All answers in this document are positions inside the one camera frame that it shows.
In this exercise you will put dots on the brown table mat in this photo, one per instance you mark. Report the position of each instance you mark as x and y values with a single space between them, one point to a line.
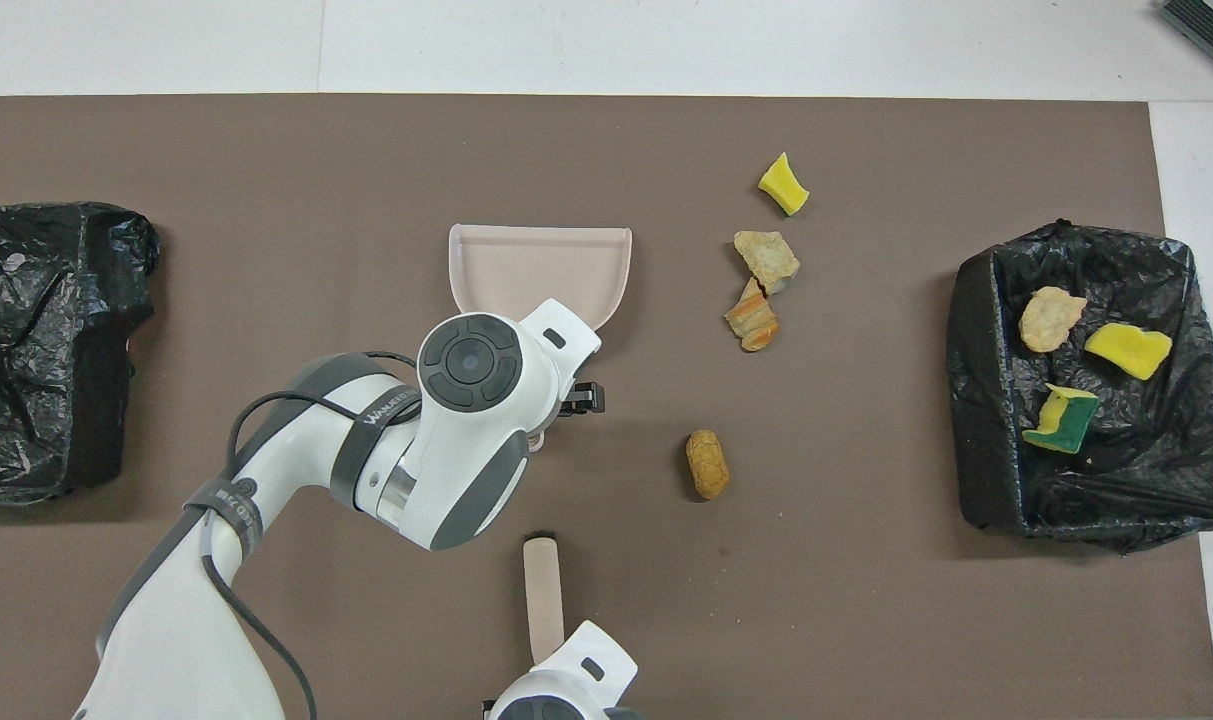
866 620

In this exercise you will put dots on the tan sponge chunk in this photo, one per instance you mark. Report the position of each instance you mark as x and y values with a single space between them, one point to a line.
1051 320
766 258

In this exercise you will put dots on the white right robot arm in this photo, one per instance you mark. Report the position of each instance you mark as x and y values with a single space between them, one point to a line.
576 670

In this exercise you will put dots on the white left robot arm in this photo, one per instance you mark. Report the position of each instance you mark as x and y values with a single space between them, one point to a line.
466 450

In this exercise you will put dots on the yellow green-backed sponge piece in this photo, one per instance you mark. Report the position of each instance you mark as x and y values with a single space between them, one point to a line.
1066 430

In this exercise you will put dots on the beige plastic dustpan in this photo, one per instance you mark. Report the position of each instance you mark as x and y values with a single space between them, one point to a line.
536 265

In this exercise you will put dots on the orange striped sponge chunk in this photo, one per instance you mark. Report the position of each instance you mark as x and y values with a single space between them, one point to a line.
754 325

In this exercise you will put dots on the black bag-lined trash bin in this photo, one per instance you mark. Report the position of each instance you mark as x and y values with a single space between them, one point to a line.
1146 480
36 330

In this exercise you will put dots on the brown oval sponge chunk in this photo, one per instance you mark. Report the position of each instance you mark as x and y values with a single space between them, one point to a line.
707 465

